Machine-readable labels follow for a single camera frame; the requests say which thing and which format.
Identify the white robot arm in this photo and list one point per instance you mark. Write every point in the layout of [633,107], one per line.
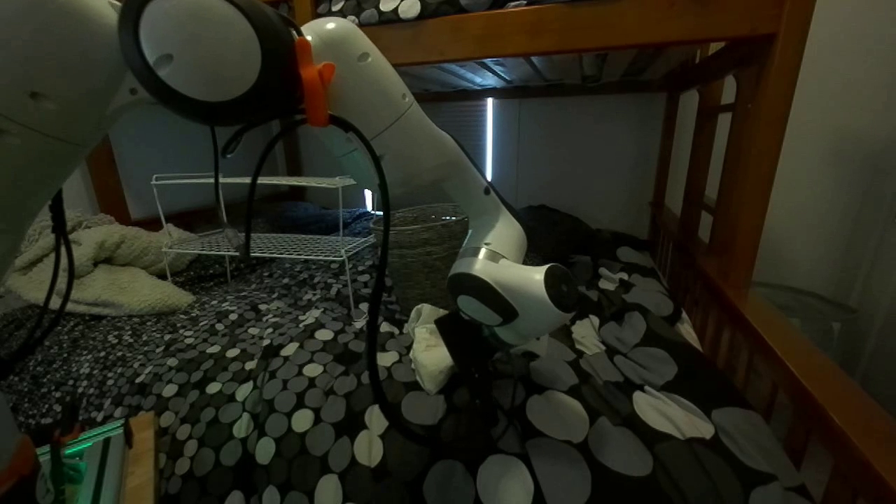
[71,69]

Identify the wooden bunk bed frame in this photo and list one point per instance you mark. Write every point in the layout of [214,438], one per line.
[745,84]

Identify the silver woven bucket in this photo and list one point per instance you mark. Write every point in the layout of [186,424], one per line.
[424,244]

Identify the dark clothing pile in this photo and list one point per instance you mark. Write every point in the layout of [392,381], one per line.
[554,237]

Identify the white towel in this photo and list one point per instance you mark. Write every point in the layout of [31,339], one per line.
[428,353]

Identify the white wire shelf rack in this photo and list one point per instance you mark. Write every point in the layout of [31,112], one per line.
[230,242]

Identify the upper bunk spotted mattress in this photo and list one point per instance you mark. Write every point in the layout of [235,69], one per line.
[377,11]

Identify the black spotted bedspread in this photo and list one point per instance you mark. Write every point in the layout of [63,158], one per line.
[276,387]

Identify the cream blanket pile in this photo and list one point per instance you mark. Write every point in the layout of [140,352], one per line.
[118,266]

